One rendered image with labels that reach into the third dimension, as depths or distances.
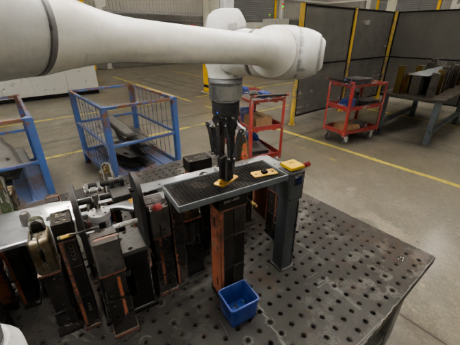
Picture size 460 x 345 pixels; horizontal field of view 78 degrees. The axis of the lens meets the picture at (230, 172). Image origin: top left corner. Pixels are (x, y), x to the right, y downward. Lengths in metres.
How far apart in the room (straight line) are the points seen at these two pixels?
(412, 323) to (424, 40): 6.63
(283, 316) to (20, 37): 1.00
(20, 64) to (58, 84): 8.66
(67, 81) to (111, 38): 8.62
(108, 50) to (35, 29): 0.11
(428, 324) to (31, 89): 8.77
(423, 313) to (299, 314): 1.30
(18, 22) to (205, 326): 0.94
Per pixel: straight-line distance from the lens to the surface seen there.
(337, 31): 6.26
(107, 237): 0.85
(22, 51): 0.35
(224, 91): 0.73
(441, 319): 2.33
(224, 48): 0.51
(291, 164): 0.99
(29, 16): 0.36
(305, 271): 1.25
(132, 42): 0.46
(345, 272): 1.30
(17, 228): 1.15
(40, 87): 8.97
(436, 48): 7.92
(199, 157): 1.37
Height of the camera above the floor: 1.57
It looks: 26 degrees down
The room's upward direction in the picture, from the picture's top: straight up
